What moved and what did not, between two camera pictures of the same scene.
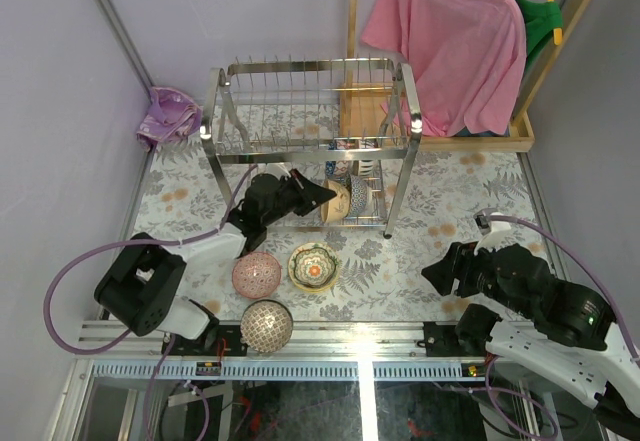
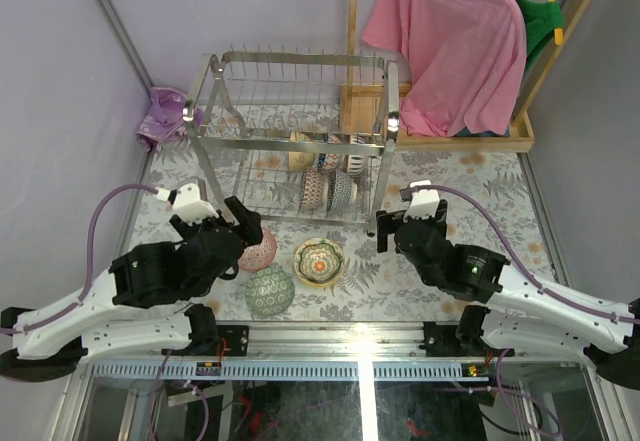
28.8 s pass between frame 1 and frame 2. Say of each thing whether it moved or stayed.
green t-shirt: stayed
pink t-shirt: stayed
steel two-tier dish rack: moved
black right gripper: moved
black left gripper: moved
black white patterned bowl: moved
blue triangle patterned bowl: moved
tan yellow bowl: moved
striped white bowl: moved
